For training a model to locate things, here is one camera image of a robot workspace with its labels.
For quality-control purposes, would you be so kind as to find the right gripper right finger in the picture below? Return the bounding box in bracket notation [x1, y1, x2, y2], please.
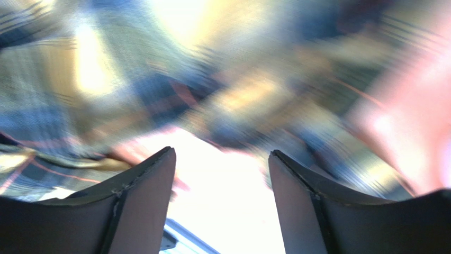
[268, 150, 450, 253]

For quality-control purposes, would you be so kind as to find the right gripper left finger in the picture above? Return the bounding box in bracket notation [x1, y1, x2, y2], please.
[1, 147, 176, 253]

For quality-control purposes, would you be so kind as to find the yellow plaid long sleeve shirt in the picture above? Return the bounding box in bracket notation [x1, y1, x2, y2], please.
[1, 1, 450, 202]

